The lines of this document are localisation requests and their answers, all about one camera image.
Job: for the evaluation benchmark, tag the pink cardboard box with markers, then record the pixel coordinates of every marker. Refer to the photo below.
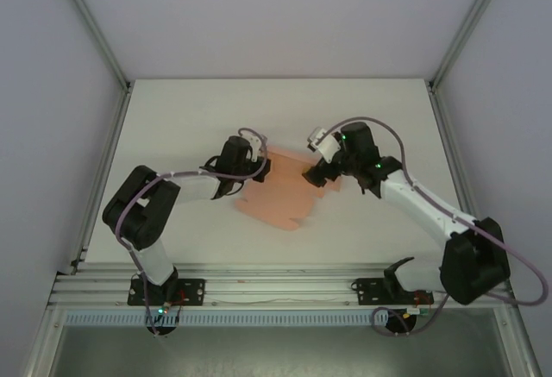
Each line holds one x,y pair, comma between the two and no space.
280,204

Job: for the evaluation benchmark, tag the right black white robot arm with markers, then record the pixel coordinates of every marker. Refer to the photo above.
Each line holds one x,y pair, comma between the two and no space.
431,209

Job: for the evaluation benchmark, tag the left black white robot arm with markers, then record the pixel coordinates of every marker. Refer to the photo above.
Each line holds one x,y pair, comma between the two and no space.
138,213

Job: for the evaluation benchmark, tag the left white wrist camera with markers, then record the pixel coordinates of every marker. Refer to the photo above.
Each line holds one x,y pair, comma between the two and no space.
254,142

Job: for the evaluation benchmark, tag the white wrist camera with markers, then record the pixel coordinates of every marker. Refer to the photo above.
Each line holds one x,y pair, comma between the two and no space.
325,146
254,142

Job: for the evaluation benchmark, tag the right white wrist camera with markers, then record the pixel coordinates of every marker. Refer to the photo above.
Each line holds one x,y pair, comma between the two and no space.
325,146

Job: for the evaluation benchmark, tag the aluminium mounting rail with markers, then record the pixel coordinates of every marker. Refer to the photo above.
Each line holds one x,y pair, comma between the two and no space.
280,284

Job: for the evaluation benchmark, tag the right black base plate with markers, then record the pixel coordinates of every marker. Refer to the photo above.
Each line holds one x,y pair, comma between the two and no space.
366,290

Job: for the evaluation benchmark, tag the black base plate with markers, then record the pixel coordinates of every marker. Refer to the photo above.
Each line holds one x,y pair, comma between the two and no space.
366,290
194,290

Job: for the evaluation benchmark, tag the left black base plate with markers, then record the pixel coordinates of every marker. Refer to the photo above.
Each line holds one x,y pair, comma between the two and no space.
194,290

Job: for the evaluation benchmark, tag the aluminium frame post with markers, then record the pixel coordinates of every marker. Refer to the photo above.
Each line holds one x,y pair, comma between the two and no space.
95,27
470,27

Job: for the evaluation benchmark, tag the grey metal frame leg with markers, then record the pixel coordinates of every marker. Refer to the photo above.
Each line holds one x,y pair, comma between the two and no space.
519,351
43,351

